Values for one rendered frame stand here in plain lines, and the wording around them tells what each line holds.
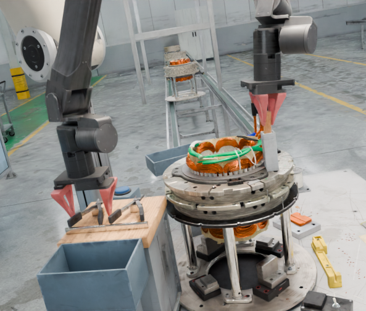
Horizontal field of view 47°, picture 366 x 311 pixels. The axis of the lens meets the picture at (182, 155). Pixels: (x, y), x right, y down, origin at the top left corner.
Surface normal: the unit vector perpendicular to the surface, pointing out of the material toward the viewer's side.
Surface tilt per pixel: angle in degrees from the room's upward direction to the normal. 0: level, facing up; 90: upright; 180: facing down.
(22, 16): 109
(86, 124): 84
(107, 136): 91
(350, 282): 0
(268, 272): 90
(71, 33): 85
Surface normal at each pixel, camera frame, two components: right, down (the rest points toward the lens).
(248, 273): -0.16, -0.94
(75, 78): 0.77, 0.47
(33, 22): -0.47, 0.62
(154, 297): -0.15, 0.32
